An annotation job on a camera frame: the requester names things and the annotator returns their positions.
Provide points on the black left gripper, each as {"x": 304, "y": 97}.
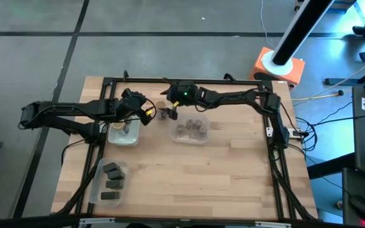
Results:
{"x": 131, "y": 103}

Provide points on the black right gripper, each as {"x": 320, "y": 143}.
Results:
{"x": 182, "y": 92}

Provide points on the small caster wheel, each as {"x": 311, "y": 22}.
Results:
{"x": 339, "y": 204}

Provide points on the aluminium bar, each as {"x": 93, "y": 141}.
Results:
{"x": 97, "y": 220}
{"x": 272, "y": 224}

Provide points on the dark green spice tin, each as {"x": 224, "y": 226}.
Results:
{"x": 110, "y": 195}
{"x": 114, "y": 184}
{"x": 116, "y": 174}
{"x": 110, "y": 167}

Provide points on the translucent plastic bin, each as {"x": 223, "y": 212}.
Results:
{"x": 176, "y": 137}
{"x": 95, "y": 190}
{"x": 131, "y": 136}

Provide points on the black stand foot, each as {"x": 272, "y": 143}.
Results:
{"x": 341, "y": 81}

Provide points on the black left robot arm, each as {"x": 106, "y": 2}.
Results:
{"x": 74, "y": 107}

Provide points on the black stand pole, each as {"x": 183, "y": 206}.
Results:
{"x": 299, "y": 28}

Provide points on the black metal table frame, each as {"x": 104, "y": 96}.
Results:
{"x": 138, "y": 79}

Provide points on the black computer mouse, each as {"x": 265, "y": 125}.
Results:
{"x": 361, "y": 207}

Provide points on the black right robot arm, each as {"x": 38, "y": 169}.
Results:
{"x": 233, "y": 96}

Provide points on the orange box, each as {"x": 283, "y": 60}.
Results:
{"x": 296, "y": 71}

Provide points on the black beam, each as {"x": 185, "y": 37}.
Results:
{"x": 43, "y": 221}

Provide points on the white round disc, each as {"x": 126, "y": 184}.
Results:
{"x": 269, "y": 68}

